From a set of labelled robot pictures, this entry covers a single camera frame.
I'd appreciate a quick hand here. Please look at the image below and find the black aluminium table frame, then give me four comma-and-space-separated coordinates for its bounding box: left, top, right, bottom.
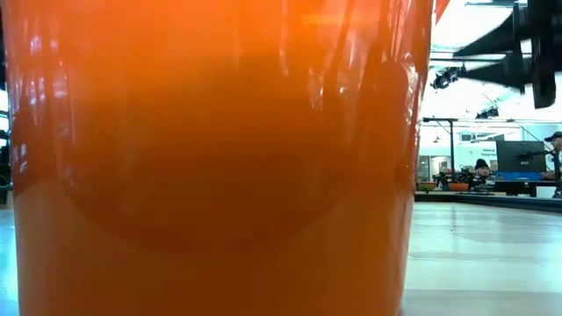
414, 191, 562, 215

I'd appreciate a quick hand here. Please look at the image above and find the black background desk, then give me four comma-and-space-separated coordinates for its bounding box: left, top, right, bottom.
494, 180, 562, 198

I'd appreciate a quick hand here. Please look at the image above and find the black pole stand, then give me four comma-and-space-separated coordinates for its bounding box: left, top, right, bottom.
422, 117, 460, 176

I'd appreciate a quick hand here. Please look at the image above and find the black computer monitor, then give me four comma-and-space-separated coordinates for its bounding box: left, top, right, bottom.
495, 140, 548, 174

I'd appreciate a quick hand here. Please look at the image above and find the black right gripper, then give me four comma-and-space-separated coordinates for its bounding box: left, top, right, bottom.
454, 0, 562, 110

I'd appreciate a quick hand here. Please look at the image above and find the person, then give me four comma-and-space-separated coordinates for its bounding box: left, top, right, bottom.
543, 130, 562, 181
472, 157, 492, 179

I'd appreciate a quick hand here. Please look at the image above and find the orange plastic basket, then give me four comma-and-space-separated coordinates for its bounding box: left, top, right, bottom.
0, 0, 452, 316

